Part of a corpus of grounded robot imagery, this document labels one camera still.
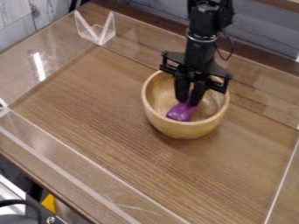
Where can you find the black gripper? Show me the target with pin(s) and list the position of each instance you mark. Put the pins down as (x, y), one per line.
(192, 81)

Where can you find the purple toy eggplant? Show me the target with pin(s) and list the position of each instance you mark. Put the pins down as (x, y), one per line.
(180, 112)

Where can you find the brown wooden bowl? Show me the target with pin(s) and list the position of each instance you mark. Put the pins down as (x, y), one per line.
(158, 100)

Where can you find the yellow black device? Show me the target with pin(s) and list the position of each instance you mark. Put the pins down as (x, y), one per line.
(52, 206)

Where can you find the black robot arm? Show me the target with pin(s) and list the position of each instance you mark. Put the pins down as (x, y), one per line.
(210, 17)

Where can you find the clear acrylic tray wall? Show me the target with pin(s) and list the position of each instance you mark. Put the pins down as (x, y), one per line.
(79, 181)

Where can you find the clear acrylic corner bracket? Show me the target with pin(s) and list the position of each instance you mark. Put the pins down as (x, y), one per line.
(99, 34)

